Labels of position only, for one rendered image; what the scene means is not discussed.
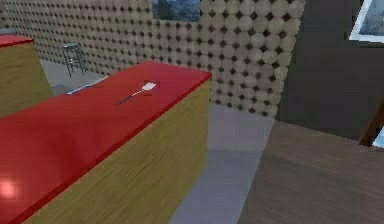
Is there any red topped wooden counter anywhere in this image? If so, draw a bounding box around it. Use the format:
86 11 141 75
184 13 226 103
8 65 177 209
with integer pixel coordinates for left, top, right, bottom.
0 60 213 224

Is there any grey metal stool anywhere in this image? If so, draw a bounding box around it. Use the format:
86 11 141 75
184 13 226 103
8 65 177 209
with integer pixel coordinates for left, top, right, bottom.
61 42 87 78

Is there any red topped wooden cabinet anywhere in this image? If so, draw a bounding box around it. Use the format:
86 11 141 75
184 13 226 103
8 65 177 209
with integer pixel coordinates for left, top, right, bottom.
0 33 54 118

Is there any brown wooden door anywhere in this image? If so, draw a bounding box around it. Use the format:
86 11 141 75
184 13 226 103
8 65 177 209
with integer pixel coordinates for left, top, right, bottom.
358 97 384 148

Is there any white framed window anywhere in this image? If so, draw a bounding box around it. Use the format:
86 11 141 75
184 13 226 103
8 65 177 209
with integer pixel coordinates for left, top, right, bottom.
348 0 384 44

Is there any white spatula with dark handle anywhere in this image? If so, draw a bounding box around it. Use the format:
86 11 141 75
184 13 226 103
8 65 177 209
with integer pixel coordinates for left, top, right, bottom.
115 81 157 106

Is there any blue handled knife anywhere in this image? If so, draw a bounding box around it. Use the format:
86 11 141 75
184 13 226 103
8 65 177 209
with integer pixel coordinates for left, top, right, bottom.
66 75 110 96

